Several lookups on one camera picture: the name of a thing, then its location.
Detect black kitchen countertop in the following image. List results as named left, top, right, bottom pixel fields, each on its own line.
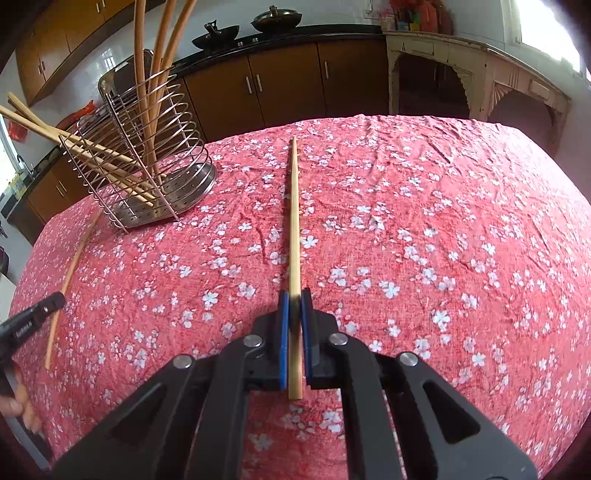
left=170, top=21, right=389, bottom=78

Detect white-framed side window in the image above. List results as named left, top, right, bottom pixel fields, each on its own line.
left=505, top=0, right=591, bottom=71

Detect person's left hand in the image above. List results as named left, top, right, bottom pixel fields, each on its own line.
left=0, top=364, right=44, bottom=435

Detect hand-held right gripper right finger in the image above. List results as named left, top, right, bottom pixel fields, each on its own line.
left=300, top=288, right=539, bottom=480

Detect long wooden-handled utensil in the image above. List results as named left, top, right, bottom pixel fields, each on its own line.
left=156, top=0, right=197, bottom=182
left=148, top=0, right=179, bottom=139
left=132, top=0, right=160, bottom=186

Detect wooden chopstick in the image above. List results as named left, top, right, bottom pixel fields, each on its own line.
left=44, top=210, right=103, bottom=371
left=7, top=92, right=156, bottom=195
left=287, top=135, right=304, bottom=401
left=0, top=105, right=158, bottom=205

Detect metal wire utensil holder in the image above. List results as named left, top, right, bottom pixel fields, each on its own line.
left=59, top=68, right=219, bottom=234

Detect black gas stove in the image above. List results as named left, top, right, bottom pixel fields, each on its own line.
left=194, top=32, right=296, bottom=49

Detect black wok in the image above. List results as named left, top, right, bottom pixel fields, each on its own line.
left=191, top=19, right=241, bottom=51

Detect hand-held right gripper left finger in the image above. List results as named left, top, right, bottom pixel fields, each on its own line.
left=51, top=292, right=290, bottom=480

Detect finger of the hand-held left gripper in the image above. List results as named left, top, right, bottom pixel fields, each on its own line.
left=0, top=292, right=66, bottom=352

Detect colourful bottles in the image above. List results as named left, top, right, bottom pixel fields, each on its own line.
left=390, top=2, right=417, bottom=32

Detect red floral tablecloth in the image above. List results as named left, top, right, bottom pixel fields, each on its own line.
left=8, top=113, right=591, bottom=480

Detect lidded dark pan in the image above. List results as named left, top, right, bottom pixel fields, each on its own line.
left=250, top=4, right=304, bottom=33

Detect worn wooden side table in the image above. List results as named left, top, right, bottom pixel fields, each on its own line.
left=385, top=30, right=574, bottom=158

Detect wooden wall cabinets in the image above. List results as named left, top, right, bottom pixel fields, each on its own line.
left=16, top=0, right=145, bottom=107

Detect wooden base cabinets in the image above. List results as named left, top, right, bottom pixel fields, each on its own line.
left=18, top=33, right=394, bottom=243

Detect stainless steel tray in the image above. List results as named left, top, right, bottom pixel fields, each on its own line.
left=98, top=48, right=156, bottom=121

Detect large red plastic bag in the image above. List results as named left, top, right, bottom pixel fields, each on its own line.
left=414, top=0, right=456, bottom=34

